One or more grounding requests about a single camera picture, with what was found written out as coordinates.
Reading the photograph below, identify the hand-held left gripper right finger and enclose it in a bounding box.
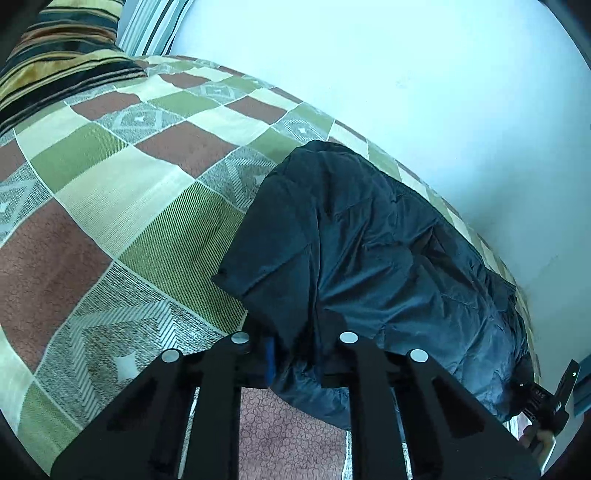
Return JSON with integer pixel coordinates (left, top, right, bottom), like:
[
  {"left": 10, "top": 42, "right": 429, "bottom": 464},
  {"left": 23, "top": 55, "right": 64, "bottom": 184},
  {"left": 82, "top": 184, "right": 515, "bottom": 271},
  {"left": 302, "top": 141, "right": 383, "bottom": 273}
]
[{"left": 321, "top": 330, "right": 542, "bottom": 480}]

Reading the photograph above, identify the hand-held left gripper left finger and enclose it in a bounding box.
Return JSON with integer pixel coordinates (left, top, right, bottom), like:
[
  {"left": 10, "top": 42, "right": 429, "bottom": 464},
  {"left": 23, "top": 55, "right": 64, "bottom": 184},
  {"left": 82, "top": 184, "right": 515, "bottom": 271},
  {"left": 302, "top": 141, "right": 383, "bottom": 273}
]
[{"left": 51, "top": 330, "right": 278, "bottom": 480}]

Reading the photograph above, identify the black puffer jacket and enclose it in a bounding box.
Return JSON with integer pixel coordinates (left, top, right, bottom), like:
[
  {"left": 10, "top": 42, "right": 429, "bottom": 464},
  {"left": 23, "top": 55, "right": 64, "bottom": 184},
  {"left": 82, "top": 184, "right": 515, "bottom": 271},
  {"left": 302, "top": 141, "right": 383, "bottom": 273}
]
[{"left": 211, "top": 140, "right": 536, "bottom": 432}]

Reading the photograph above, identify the person's right hand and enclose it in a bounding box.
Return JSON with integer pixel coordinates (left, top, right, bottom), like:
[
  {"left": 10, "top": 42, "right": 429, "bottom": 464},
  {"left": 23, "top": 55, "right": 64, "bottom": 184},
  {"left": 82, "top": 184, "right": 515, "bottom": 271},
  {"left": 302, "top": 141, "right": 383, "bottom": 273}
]
[{"left": 519, "top": 425, "right": 557, "bottom": 450}]

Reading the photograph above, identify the checkered bed sheet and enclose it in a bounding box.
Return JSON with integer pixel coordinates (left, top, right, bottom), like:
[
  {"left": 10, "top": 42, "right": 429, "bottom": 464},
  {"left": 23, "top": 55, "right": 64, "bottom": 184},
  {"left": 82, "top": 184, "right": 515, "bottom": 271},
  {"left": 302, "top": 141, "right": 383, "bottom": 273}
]
[{"left": 0, "top": 54, "right": 543, "bottom": 480}]

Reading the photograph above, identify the grey striped pillow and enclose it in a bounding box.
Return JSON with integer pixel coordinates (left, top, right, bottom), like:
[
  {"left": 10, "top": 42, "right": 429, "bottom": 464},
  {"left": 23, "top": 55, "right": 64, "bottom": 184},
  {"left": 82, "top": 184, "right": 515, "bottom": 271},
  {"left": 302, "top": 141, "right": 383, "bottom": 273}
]
[{"left": 115, "top": 0, "right": 197, "bottom": 58}]

